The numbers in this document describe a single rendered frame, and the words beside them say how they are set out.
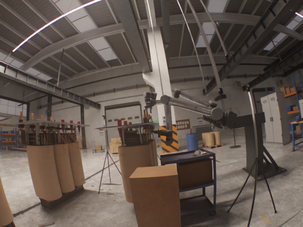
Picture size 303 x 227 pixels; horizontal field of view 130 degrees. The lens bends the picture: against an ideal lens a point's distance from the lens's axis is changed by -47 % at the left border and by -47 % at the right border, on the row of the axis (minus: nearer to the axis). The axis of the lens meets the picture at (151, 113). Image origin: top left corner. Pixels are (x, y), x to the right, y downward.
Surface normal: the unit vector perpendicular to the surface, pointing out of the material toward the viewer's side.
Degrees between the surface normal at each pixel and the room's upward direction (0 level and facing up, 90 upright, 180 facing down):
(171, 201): 90
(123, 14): 180
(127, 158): 90
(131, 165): 90
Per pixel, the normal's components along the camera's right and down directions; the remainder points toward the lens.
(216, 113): -0.29, -0.01
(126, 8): 0.11, 0.98
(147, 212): -0.11, -0.12
